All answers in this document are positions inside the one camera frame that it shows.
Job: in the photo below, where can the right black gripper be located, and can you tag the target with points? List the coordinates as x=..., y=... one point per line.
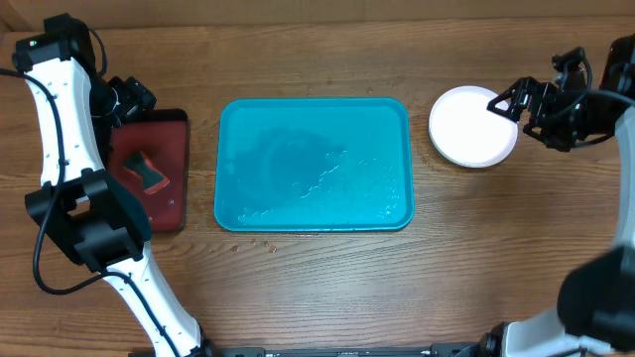
x=536, y=126

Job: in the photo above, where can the orange and green sponge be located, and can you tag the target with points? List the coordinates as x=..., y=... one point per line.
x=151, y=178

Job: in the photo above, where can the teal plastic tray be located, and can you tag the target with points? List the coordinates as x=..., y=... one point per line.
x=314, y=165

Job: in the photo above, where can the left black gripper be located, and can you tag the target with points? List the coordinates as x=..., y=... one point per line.
x=136, y=97

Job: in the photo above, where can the black and red tray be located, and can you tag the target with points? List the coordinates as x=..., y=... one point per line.
x=164, y=136

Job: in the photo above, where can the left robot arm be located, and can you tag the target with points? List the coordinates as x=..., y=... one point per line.
x=90, y=216

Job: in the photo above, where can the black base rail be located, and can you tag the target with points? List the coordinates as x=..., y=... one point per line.
x=435, y=350

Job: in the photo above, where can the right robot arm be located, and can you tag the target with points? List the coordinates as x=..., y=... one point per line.
x=594, y=312

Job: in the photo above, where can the white plate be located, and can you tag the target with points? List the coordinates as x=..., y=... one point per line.
x=466, y=133

